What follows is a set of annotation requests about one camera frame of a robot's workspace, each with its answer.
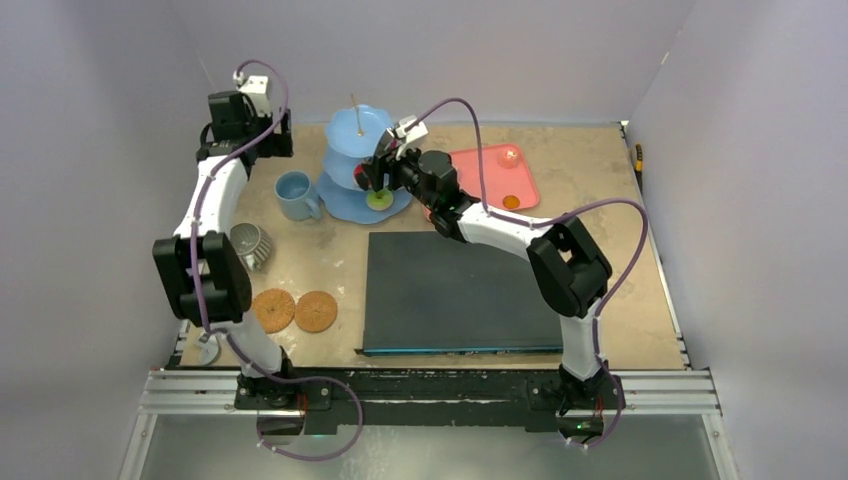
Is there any round woven coaster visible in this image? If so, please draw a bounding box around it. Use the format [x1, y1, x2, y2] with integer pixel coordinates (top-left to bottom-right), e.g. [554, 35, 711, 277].
[294, 291, 338, 333]
[251, 288, 296, 334]

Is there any red round cake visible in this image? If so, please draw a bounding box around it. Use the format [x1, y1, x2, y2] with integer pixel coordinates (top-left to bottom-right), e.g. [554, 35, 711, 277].
[353, 164, 371, 191]

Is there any left round woven coaster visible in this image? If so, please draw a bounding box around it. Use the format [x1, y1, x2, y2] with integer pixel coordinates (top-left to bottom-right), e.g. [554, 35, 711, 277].
[251, 288, 296, 334]

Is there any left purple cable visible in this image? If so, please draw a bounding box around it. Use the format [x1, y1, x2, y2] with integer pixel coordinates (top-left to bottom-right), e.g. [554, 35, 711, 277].
[188, 59, 366, 465]

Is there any yellow handled screwdriver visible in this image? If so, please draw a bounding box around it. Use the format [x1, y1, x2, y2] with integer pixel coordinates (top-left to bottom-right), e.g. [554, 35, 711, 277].
[634, 143, 644, 174]

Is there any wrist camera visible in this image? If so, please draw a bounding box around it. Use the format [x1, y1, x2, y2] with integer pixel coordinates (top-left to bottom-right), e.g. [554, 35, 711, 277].
[391, 116, 429, 155]
[233, 71, 273, 117]

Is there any pink serving tray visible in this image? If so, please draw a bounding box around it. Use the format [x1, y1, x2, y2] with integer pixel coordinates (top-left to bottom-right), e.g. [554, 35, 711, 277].
[449, 143, 540, 211]

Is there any orange disc sweet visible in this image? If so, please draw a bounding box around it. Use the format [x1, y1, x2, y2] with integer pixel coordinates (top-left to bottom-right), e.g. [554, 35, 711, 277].
[502, 195, 521, 210]

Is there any blue three-tier cake stand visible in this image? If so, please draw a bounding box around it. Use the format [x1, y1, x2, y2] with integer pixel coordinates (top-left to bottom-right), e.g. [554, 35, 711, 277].
[317, 104, 412, 225]

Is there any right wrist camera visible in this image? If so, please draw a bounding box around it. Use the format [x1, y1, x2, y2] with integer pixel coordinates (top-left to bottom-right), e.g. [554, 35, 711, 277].
[391, 116, 429, 155]

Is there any blue ceramic mug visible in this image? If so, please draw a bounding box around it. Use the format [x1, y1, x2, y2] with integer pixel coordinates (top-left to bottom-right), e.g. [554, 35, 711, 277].
[274, 171, 322, 221]

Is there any right round woven coaster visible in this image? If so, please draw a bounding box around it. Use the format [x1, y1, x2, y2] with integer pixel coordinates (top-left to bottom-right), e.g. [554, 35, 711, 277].
[294, 291, 338, 333]

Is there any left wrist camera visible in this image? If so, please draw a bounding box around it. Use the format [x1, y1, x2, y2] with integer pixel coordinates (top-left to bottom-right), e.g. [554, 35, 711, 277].
[233, 71, 273, 117]

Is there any aluminium frame rail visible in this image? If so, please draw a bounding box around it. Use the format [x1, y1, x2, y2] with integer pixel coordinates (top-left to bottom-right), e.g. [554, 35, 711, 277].
[120, 367, 738, 479]

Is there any adjustable wrench red handle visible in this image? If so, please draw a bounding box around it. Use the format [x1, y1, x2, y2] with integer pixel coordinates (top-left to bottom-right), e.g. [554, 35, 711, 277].
[195, 333, 220, 366]

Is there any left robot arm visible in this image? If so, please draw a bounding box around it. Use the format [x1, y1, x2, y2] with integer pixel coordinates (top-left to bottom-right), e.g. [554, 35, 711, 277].
[152, 90, 298, 409]

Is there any grey ribbed cup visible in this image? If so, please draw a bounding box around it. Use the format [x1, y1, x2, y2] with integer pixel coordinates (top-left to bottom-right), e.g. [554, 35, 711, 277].
[229, 222, 274, 272]

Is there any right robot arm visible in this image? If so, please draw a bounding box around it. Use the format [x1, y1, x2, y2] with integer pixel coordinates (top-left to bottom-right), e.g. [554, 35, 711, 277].
[354, 130, 612, 409]

